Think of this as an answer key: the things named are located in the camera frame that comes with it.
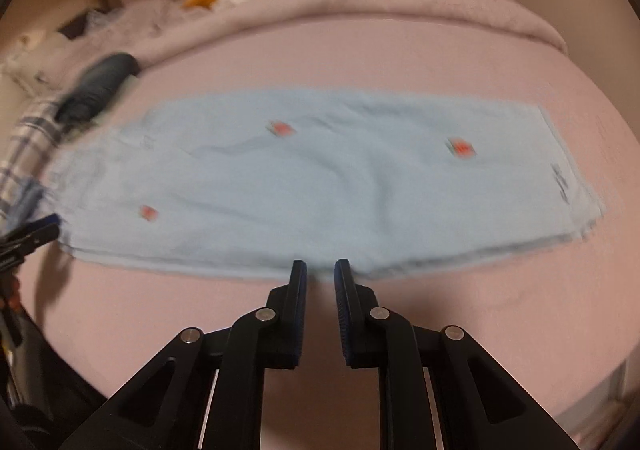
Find crumpled light blue cloth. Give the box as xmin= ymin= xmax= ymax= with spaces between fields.
xmin=0 ymin=177 xmax=48 ymax=231

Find pink bed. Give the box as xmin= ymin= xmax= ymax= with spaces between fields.
xmin=15 ymin=14 xmax=640 ymax=436

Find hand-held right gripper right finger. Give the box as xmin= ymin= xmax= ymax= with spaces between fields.
xmin=334 ymin=259 xmax=581 ymax=450

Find small white plush toy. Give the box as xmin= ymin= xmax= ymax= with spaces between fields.
xmin=0 ymin=30 xmax=66 ymax=95

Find dark cloth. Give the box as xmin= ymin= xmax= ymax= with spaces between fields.
xmin=59 ymin=14 xmax=92 ymax=38

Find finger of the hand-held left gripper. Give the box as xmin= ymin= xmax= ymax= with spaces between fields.
xmin=0 ymin=213 xmax=63 ymax=258
xmin=0 ymin=252 xmax=28 ymax=277

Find blue checked cloth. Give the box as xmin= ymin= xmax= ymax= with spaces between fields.
xmin=87 ymin=8 xmax=121 ymax=31

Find lilac duvet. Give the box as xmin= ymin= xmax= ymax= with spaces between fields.
xmin=65 ymin=0 xmax=568 ymax=80

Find light blue pants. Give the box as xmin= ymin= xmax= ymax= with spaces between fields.
xmin=50 ymin=87 xmax=606 ymax=283

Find blue plaid cloth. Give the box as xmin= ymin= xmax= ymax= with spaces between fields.
xmin=0 ymin=97 xmax=66 ymax=231

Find dark blue folded jeans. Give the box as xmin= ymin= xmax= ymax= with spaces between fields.
xmin=54 ymin=52 xmax=141 ymax=131

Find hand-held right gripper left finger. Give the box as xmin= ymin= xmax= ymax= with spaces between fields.
xmin=60 ymin=259 xmax=308 ymax=450

